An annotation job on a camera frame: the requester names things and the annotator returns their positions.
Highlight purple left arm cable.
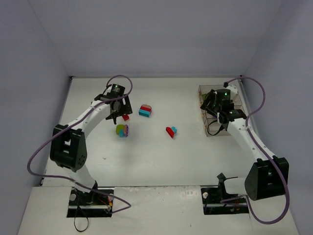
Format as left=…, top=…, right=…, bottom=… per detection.
left=26, top=75, right=134, bottom=213

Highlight teal lego under stack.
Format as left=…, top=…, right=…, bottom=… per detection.
left=118, top=130, right=125, bottom=138

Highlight purple orange studded lego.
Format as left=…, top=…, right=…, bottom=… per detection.
left=123, top=124, right=129, bottom=137

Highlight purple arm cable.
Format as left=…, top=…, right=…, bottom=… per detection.
left=26, top=75, right=134, bottom=213
left=220, top=76, right=289, bottom=224

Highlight small red lego brick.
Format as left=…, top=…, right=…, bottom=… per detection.
left=122, top=115, right=130, bottom=121

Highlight green rounded lego brick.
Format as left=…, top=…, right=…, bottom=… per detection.
left=115, top=124, right=124, bottom=135

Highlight red rounded lego brick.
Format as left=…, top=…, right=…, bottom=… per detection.
left=165, top=127, right=175, bottom=139

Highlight small teal lego cube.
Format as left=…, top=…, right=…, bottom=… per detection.
left=171, top=126, right=177, bottom=134

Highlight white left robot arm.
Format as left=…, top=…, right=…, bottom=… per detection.
left=50, top=84, right=133, bottom=193

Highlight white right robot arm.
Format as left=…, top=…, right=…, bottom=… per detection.
left=201, top=86, right=289, bottom=201

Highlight teal lego base brick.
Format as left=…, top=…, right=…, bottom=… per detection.
left=138, top=109, right=151, bottom=117

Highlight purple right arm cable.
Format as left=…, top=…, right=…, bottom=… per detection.
left=220, top=76, right=289, bottom=224

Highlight black loop cable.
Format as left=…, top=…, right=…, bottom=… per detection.
left=73, top=205, right=89, bottom=233

